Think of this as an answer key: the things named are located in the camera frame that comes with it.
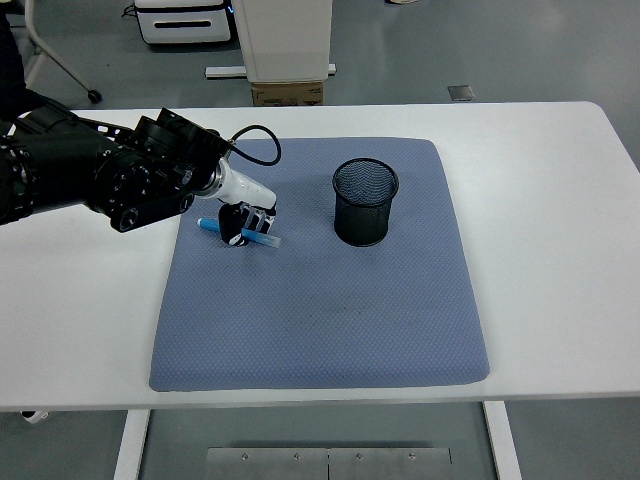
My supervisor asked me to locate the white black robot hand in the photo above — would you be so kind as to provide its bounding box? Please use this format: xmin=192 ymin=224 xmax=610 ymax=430
xmin=218 ymin=168 xmax=279 ymax=249

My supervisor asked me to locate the blue marker with clear cap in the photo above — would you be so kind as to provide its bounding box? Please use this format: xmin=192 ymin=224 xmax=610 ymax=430
xmin=195 ymin=216 xmax=282 ymax=250

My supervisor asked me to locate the black mesh pen holder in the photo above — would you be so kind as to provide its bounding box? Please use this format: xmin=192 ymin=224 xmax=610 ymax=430
xmin=332 ymin=157 xmax=401 ymax=248

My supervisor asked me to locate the brown cardboard box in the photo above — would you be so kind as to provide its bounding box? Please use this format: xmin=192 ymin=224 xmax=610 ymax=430
xmin=250 ymin=80 xmax=325 ymax=107

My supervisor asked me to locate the blue-grey textured mat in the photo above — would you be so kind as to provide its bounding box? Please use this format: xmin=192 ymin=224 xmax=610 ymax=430
xmin=148 ymin=137 xmax=491 ymax=393

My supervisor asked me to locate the white cabinet with dark slot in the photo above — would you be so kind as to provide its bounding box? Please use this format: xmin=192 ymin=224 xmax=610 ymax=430
xmin=133 ymin=0 xmax=236 ymax=46

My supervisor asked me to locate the person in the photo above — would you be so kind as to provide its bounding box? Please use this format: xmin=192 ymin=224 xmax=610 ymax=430
xmin=0 ymin=9 xmax=51 ymax=119

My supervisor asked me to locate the white table leg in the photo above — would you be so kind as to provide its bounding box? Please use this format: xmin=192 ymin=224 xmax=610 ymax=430
xmin=482 ymin=401 xmax=523 ymax=480
xmin=112 ymin=409 xmax=151 ymax=480

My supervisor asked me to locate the white pedestal base bar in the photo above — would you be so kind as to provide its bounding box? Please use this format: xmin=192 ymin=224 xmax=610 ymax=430
xmin=205 ymin=63 xmax=337 ymax=80

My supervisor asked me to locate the grey chair with white frame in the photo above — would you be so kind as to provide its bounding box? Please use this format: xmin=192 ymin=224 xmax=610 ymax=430
xmin=22 ymin=0 xmax=104 ymax=105

